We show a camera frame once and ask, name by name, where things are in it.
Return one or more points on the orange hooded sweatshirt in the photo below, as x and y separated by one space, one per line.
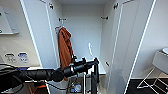
65 46

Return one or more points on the white wardrobe door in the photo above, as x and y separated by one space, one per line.
130 40
40 33

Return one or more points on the black wall hook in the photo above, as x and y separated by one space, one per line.
62 19
104 18

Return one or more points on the white wall board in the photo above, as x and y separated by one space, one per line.
6 20

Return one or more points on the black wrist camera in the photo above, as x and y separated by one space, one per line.
78 59

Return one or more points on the white wardrobe shelf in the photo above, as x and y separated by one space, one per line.
101 70

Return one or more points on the white wardrobe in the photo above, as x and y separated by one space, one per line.
85 36

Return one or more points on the black door hinge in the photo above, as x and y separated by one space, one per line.
116 5
51 6
107 63

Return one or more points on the orange metal frame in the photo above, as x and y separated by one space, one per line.
39 88

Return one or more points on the dark wall sign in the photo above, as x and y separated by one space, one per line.
10 57

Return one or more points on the white drying rack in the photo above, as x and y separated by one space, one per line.
150 80

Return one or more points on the blue wall sign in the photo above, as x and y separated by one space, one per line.
23 57

